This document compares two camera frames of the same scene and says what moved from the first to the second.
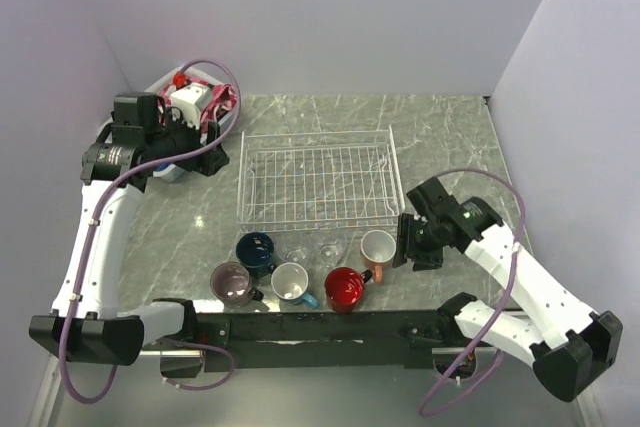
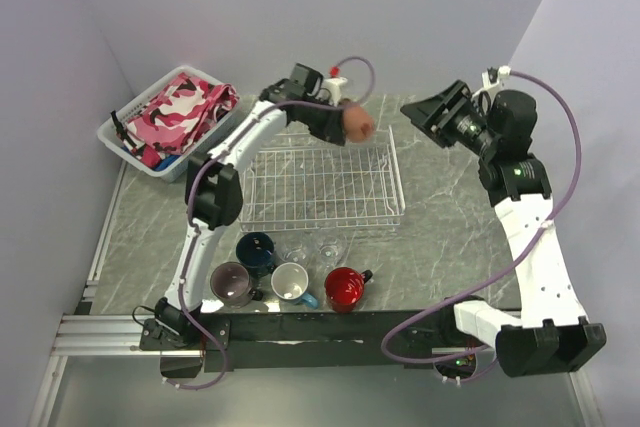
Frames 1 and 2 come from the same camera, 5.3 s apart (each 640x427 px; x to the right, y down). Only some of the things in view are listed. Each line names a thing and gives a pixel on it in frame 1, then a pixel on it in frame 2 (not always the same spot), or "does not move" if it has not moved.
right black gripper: x=406 y=247 to x=427 y=113
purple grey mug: x=231 y=286 does not move
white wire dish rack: x=318 y=179 does not move
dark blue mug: x=255 y=251 does not move
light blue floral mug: x=289 y=281 does not move
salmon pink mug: x=377 y=249 to x=359 y=126
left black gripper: x=207 y=163 to x=331 y=129
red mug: x=344 y=288 does not move
